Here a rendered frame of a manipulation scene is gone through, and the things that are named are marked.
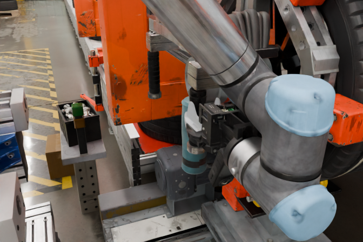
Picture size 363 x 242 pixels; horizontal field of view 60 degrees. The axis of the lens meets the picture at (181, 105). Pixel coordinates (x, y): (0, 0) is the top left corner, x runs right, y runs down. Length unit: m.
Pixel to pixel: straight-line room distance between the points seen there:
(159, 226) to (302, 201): 1.15
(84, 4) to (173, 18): 2.75
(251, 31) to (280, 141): 0.33
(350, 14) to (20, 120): 0.88
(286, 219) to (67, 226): 1.39
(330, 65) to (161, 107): 0.83
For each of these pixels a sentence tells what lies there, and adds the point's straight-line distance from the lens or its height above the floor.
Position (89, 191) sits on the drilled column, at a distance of 1.66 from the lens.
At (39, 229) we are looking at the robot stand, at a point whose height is 0.23.
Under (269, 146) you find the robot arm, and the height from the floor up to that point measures 0.93.
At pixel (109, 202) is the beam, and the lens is 1.57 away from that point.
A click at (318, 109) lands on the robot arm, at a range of 0.37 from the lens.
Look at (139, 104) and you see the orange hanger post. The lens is 1.32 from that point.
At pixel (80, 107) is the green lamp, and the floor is 0.66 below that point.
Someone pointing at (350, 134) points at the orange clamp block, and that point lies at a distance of 0.68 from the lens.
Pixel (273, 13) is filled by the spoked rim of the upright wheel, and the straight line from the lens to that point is 0.95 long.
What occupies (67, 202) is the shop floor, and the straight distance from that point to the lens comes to 1.83.
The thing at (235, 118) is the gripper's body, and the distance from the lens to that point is 0.53.
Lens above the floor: 1.13
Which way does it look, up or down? 24 degrees down
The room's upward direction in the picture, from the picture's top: straight up
